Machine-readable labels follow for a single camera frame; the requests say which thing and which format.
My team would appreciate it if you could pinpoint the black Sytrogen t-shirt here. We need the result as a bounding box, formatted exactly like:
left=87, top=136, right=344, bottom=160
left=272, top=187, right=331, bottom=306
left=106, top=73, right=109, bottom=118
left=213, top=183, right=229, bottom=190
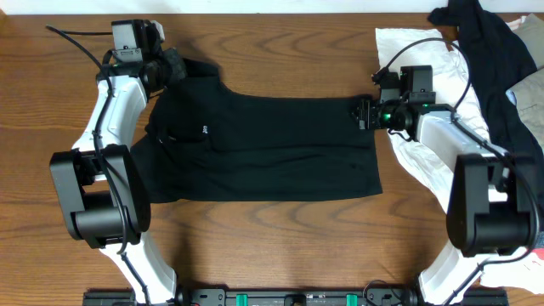
left=131, top=60, right=382, bottom=203

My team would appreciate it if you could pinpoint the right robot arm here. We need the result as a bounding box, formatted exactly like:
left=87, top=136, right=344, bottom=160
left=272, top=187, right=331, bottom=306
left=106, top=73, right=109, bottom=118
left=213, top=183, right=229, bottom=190
left=354, top=65, right=540, bottom=305

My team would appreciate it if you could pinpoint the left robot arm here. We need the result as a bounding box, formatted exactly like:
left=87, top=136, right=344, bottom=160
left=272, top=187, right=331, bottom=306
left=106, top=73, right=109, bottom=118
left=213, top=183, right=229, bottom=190
left=49, top=20, right=190, bottom=305

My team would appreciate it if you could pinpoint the dark navy garment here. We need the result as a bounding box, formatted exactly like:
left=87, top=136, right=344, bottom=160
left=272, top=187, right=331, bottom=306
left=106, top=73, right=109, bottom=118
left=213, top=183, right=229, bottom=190
left=428, top=0, right=543, bottom=208

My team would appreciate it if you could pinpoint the grey garment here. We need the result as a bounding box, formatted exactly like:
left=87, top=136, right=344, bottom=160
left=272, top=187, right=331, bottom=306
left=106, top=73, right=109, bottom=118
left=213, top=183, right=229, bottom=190
left=506, top=14, right=543, bottom=148

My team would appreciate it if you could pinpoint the white shirt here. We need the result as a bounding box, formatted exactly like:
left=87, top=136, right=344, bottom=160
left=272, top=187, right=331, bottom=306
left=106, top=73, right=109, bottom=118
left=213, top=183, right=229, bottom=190
left=376, top=28, right=543, bottom=294

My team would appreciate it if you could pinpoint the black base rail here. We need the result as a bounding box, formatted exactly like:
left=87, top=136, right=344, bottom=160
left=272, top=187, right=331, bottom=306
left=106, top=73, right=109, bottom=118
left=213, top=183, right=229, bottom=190
left=82, top=285, right=510, bottom=306

